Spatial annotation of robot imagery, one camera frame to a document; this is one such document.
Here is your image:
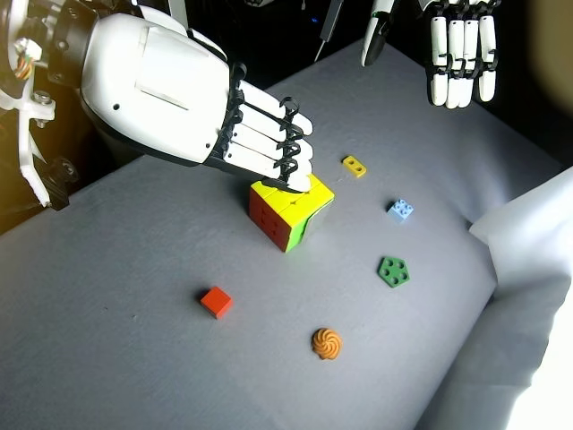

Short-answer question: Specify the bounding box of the grey table cloth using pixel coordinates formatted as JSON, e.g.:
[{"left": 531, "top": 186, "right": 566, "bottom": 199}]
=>
[{"left": 0, "top": 38, "right": 565, "bottom": 430}]

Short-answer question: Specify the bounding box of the red cube block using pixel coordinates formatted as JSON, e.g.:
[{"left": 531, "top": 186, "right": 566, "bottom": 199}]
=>
[{"left": 199, "top": 286, "right": 234, "bottom": 320}]

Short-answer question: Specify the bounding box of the light blue toy brick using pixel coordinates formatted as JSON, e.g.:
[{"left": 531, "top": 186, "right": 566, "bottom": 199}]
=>
[{"left": 387, "top": 198, "right": 415, "bottom": 225}]

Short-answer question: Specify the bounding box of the white stand post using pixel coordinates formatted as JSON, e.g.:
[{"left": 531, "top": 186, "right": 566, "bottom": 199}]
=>
[{"left": 167, "top": 0, "right": 189, "bottom": 28}]

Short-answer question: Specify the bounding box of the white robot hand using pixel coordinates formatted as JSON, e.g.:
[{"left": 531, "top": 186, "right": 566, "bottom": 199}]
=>
[
  {"left": 80, "top": 3, "right": 315, "bottom": 194},
  {"left": 361, "top": 0, "right": 501, "bottom": 109}
]

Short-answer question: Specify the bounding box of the yellow two-hole bar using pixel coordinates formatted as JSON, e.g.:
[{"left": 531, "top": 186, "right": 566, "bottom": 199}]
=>
[{"left": 341, "top": 154, "right": 368, "bottom": 179}]

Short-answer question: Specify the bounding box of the white backdrop sheet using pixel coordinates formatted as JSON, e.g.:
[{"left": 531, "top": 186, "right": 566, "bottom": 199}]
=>
[{"left": 415, "top": 165, "right": 573, "bottom": 430}]

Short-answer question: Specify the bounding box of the orange swirl cookie toy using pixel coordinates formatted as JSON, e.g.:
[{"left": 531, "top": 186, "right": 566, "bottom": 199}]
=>
[{"left": 311, "top": 327, "right": 344, "bottom": 361}]

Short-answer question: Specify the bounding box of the multicolour puzzle cube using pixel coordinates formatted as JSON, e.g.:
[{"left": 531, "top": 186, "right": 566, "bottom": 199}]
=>
[{"left": 248, "top": 172, "right": 336, "bottom": 254}]

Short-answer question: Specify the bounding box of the green pentagon block with holes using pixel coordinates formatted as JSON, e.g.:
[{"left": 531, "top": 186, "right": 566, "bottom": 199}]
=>
[{"left": 376, "top": 255, "right": 412, "bottom": 290}]

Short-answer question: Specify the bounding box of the small blue-grey adapter stick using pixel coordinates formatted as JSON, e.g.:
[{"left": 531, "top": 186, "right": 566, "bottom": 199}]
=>
[{"left": 312, "top": 0, "right": 346, "bottom": 64}]

